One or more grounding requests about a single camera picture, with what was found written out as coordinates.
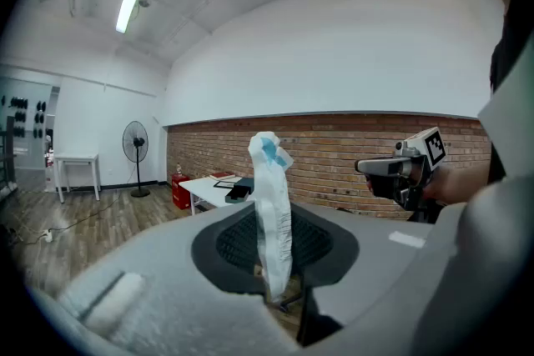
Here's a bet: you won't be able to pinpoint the small white side table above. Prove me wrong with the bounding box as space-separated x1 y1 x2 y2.
53 153 102 204

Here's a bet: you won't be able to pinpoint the teal and black box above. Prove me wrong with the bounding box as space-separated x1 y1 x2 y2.
224 177 256 205

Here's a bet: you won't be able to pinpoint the black metal rack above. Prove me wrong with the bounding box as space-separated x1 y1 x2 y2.
0 115 20 202

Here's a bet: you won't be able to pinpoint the black standing fan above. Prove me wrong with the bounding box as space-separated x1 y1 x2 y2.
121 120 152 199

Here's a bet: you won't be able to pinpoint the person's right forearm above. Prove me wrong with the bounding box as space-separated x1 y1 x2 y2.
421 164 494 206

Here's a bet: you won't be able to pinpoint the red carton box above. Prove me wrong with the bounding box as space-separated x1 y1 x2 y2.
170 173 193 211

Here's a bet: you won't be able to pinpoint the long ceiling light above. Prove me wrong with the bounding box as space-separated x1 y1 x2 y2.
114 0 148 35

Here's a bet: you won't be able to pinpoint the person's black clothing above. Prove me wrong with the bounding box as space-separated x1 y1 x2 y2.
488 0 534 184

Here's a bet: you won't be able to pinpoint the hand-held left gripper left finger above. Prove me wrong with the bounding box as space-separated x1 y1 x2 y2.
24 203 305 356

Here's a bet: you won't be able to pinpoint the black items on wall rack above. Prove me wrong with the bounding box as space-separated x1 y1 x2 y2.
0 94 48 139

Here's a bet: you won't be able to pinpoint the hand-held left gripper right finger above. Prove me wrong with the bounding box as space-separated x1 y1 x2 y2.
290 201 436 356

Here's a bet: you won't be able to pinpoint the thin black floor cable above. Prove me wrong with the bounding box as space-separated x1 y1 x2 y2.
53 191 124 233

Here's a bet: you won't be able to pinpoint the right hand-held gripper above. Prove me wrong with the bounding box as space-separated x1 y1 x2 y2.
355 127 447 222

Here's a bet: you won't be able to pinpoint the light blue cloth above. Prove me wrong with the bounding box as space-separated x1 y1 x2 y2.
248 131 295 304

